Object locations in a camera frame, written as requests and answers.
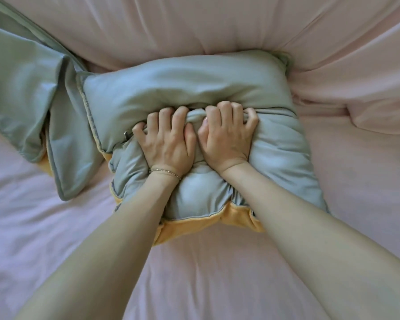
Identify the person's left hand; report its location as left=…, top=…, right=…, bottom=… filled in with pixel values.
left=132, top=105, right=198, bottom=180

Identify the person's right hand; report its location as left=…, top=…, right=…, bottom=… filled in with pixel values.
left=196, top=100, right=260, bottom=176

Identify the grey-green cushion cover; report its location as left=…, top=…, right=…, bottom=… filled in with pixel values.
left=76, top=49, right=330, bottom=247
left=0, top=0, right=104, bottom=202

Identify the person's right forearm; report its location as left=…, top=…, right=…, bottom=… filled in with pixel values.
left=220, top=161, right=400, bottom=320

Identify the person's left forearm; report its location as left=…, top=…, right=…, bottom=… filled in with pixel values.
left=16, top=171, right=181, bottom=320

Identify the pink duvet with white ruffle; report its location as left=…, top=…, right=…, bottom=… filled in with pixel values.
left=0, top=0, right=400, bottom=136

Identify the pink bed sheet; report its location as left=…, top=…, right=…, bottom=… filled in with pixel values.
left=0, top=60, right=400, bottom=320

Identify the thin gold bracelet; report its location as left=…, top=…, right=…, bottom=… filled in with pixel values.
left=149, top=168, right=183, bottom=181

